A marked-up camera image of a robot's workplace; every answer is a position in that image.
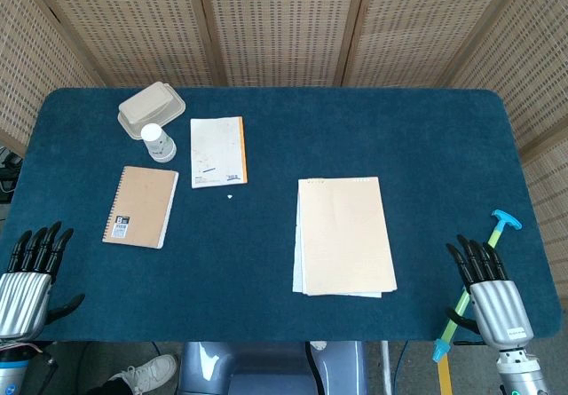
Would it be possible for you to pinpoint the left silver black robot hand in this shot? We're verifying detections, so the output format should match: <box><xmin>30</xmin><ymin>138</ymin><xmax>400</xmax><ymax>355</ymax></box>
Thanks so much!
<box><xmin>0</xmin><ymin>220</ymin><xmax>86</xmax><ymax>341</ymax></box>

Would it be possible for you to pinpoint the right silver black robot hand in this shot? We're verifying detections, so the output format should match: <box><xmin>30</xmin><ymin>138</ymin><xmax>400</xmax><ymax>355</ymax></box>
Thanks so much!
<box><xmin>445</xmin><ymin>233</ymin><xmax>535</xmax><ymax>351</ymax></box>

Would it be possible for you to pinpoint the tan cover lined notepad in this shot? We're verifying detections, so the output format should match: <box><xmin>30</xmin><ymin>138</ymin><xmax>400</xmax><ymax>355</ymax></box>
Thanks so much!
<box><xmin>292</xmin><ymin>176</ymin><xmax>398</xmax><ymax>299</ymax></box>

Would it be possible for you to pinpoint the brown spiral notebook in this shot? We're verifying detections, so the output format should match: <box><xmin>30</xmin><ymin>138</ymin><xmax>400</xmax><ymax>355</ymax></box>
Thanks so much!
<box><xmin>101</xmin><ymin>165</ymin><xmax>180</xmax><ymax>250</ymax></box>

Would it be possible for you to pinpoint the white orange-edged notepad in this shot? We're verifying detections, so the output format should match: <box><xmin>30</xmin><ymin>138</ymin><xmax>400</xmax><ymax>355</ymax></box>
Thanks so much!
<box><xmin>190</xmin><ymin>115</ymin><xmax>249</xmax><ymax>189</ymax></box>

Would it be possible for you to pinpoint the black trouser leg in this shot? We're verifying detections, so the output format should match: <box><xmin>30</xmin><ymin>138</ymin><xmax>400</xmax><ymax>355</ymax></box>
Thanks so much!
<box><xmin>83</xmin><ymin>375</ymin><xmax>134</xmax><ymax>395</ymax></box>

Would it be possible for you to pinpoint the white table leg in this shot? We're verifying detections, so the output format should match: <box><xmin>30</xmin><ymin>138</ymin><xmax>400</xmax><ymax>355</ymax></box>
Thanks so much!
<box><xmin>380</xmin><ymin>340</ymin><xmax>394</xmax><ymax>395</ymax></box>

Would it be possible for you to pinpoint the white sneaker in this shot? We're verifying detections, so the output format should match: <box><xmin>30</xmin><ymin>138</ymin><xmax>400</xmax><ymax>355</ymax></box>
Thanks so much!
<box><xmin>108</xmin><ymin>353</ymin><xmax>179</xmax><ymax>394</ymax></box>

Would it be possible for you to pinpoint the white paper cup stack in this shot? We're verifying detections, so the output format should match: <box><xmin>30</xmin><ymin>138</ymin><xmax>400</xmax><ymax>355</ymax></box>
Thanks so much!
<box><xmin>140</xmin><ymin>123</ymin><xmax>178</xmax><ymax>163</ymax></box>

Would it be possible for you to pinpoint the beige pulp food container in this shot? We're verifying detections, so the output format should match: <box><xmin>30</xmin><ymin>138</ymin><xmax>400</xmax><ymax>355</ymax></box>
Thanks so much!
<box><xmin>117</xmin><ymin>81</ymin><xmax>186</xmax><ymax>140</ymax></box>

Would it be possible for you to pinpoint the dark blue table mat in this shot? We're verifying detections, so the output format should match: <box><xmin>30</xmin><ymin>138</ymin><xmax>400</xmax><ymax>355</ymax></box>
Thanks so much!
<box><xmin>0</xmin><ymin>86</ymin><xmax>563</xmax><ymax>344</ymax></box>

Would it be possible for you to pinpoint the grey blue robot torso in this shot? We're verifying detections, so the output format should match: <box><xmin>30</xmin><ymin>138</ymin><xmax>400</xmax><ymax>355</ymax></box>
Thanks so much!
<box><xmin>177</xmin><ymin>340</ymin><xmax>369</xmax><ymax>395</ymax></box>

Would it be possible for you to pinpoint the woven bamboo folding screen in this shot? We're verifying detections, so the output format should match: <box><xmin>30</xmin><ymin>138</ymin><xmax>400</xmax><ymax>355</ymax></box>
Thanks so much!
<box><xmin>0</xmin><ymin>0</ymin><xmax>568</xmax><ymax>323</ymax></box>

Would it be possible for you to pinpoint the green stick with blue handle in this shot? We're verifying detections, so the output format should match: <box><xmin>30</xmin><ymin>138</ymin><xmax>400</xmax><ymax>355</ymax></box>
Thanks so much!
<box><xmin>432</xmin><ymin>209</ymin><xmax>524</xmax><ymax>363</ymax></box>

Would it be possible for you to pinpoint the black cable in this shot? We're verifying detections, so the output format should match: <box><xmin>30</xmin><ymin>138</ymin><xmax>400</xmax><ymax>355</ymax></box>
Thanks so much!
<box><xmin>304</xmin><ymin>341</ymin><xmax>327</xmax><ymax>395</ymax></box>

